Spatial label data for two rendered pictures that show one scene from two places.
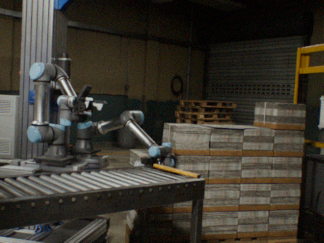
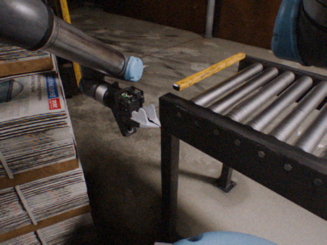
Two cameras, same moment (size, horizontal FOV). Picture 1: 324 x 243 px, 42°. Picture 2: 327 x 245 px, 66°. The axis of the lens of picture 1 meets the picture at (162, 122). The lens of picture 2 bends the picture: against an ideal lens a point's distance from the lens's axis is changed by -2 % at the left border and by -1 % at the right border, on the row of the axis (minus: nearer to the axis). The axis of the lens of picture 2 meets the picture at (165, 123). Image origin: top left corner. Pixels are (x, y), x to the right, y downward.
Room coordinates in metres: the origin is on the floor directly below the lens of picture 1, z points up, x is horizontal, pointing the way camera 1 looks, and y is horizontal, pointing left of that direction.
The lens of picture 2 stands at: (2.96, 0.78, 1.18)
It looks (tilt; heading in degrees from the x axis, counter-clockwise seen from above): 34 degrees down; 263
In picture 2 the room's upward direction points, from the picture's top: straight up
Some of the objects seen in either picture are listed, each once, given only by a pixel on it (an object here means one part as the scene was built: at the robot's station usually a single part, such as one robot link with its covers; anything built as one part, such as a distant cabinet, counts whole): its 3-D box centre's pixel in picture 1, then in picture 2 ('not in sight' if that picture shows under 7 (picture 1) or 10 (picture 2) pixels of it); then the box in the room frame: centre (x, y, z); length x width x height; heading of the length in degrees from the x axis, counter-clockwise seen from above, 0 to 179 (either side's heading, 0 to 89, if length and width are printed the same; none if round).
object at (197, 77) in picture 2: (175, 170); (213, 69); (2.67, -0.10, 0.81); 0.43 x 0.03 x 0.02; 40
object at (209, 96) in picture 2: (164, 176); (229, 84); (2.63, -0.03, 0.77); 0.47 x 0.05 x 0.05; 40
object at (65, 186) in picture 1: (60, 186); not in sight; (2.17, 0.52, 0.77); 0.47 x 0.05 x 0.05; 40
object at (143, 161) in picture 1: (149, 163); (124, 101); (3.00, 0.08, 0.79); 0.12 x 0.08 x 0.09; 130
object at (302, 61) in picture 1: (297, 136); not in sight; (4.16, -1.35, 0.97); 0.09 x 0.09 x 1.75; 17
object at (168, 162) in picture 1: (166, 163); (95, 87); (3.10, -0.04, 0.79); 0.11 x 0.08 x 0.09; 130
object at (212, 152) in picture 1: (217, 150); not in sight; (3.55, -0.48, 0.86); 0.38 x 0.29 x 0.04; 17
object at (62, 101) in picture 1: (66, 101); not in sight; (2.66, 0.62, 1.21); 0.11 x 0.08 x 0.09; 52
